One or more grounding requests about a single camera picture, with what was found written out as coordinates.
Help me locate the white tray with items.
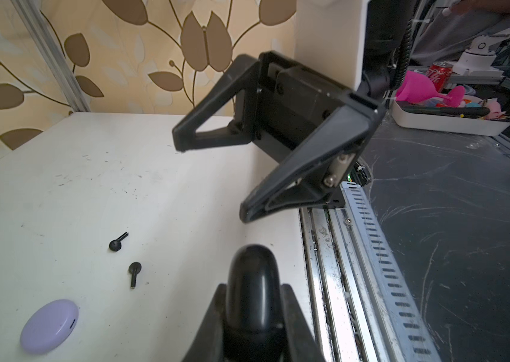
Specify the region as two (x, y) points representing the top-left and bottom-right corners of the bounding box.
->
(390, 101), (510, 137)

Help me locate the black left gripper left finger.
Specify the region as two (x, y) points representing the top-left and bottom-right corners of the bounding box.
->
(183, 284), (226, 362)

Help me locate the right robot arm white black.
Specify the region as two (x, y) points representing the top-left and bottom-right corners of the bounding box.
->
(172, 1), (416, 223)

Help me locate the black earbud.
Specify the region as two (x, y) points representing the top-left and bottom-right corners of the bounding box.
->
(108, 232), (129, 252)
(128, 262), (142, 289)

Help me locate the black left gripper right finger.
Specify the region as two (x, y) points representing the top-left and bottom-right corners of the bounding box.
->
(279, 284), (325, 362)

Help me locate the aluminium frame post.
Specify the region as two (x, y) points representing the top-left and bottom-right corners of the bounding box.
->
(11, 0), (91, 113)

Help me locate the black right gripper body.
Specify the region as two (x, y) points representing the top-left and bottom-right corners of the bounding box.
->
(253, 51), (385, 167)

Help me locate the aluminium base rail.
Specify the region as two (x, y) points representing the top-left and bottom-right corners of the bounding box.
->
(300, 182), (440, 361)

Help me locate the purple round earbud case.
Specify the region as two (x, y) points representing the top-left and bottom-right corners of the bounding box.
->
(20, 300), (79, 354)

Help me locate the black round earbud case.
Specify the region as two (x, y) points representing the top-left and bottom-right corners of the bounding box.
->
(224, 244), (285, 361)

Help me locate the red soda can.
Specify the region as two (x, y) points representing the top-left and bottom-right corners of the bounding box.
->
(426, 61), (454, 93)

